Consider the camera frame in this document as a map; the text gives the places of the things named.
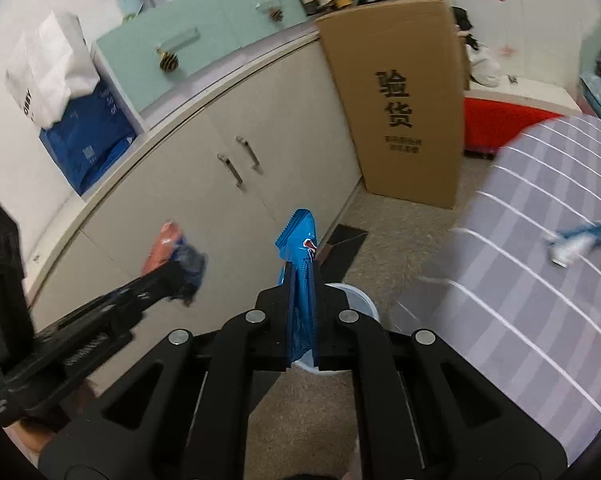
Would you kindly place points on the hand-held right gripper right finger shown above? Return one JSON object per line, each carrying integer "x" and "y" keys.
{"x": 333, "y": 310}

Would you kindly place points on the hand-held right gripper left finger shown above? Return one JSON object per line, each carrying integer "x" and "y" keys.
{"x": 273, "y": 310}

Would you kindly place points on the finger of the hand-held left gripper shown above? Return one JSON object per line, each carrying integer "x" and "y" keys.
{"x": 155, "y": 285}

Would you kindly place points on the blue plastic bucket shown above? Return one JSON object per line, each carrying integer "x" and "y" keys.
{"x": 363, "y": 305}

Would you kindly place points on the red and blue snack wrapper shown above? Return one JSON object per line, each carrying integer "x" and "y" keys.
{"x": 168, "y": 242}

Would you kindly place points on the low white cabinet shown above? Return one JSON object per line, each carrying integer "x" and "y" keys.
{"x": 190, "y": 220}

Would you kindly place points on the blue plastic bag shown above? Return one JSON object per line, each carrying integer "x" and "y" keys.
{"x": 88, "y": 145}

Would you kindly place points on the round table with checked cloth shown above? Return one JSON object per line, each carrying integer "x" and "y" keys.
{"x": 505, "y": 285}

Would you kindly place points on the white paper bag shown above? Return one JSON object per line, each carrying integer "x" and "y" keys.
{"x": 50, "y": 70}

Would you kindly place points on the tall cardboard box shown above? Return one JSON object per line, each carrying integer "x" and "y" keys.
{"x": 395, "y": 110}

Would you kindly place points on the pine cone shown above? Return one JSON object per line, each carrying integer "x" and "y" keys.
{"x": 168, "y": 62}
{"x": 278, "y": 14}

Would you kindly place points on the red storage box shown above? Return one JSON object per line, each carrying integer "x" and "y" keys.
{"x": 500, "y": 127}

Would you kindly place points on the teal drawer unit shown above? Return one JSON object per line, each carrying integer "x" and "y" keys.
{"x": 210, "y": 35}

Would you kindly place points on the light blue crumpled wrapper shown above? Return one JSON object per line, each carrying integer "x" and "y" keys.
{"x": 580, "y": 240}

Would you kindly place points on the white plastic bag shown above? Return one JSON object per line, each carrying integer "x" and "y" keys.
{"x": 485, "y": 67}

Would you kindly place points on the white platform board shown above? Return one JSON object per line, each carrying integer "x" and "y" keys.
{"x": 530, "y": 92}

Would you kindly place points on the faded pink butterfly sticker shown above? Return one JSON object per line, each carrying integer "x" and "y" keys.
{"x": 506, "y": 51}

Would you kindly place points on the black clothes heap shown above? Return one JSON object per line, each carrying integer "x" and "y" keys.
{"x": 463, "y": 22}

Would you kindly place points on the blue plaid pillow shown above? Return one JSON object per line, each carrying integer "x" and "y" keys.
{"x": 600, "y": 97}

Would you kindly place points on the white wardrobe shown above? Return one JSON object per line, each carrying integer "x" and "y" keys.
{"x": 540, "y": 15}

